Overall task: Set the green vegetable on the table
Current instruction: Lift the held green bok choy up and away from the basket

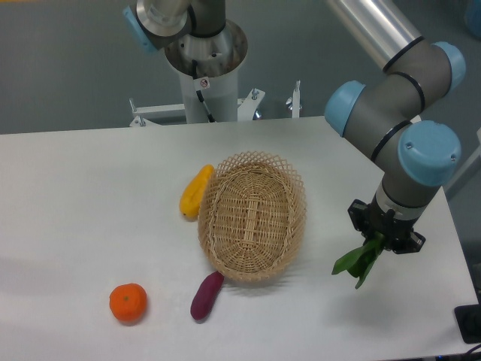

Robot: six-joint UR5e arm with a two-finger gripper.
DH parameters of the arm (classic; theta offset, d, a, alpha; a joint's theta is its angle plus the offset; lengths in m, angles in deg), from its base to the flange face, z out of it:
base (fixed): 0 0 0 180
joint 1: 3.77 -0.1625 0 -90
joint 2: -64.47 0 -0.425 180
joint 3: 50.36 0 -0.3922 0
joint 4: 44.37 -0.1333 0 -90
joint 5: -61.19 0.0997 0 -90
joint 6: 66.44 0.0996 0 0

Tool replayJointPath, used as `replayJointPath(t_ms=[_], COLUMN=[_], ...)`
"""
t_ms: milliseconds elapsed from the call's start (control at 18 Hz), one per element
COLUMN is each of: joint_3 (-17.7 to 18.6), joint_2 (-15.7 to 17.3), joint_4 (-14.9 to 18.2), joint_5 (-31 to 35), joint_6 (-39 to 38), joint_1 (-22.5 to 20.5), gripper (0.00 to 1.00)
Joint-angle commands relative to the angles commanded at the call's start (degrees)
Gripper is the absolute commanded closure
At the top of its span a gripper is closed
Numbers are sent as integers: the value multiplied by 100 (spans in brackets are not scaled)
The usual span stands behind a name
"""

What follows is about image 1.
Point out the orange tangerine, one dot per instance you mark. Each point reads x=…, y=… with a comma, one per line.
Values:
x=128, y=303

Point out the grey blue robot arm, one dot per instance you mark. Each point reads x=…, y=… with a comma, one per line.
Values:
x=417, y=157

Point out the green leafy vegetable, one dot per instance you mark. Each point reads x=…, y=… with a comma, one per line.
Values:
x=359, y=261

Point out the yellow bell pepper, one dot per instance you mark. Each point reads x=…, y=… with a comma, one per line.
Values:
x=190, y=200

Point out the black device at table edge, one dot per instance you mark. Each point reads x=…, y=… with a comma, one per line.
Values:
x=468, y=320

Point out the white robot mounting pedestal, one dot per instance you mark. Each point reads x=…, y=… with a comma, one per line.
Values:
x=206, y=63

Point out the purple sweet potato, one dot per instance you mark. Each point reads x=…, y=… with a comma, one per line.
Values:
x=204, y=299

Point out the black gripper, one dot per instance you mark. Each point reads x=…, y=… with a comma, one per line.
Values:
x=397, y=235

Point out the oval wicker basket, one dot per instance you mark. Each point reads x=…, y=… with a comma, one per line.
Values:
x=252, y=217

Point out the white metal frame bracket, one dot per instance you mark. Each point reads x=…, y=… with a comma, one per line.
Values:
x=200, y=107

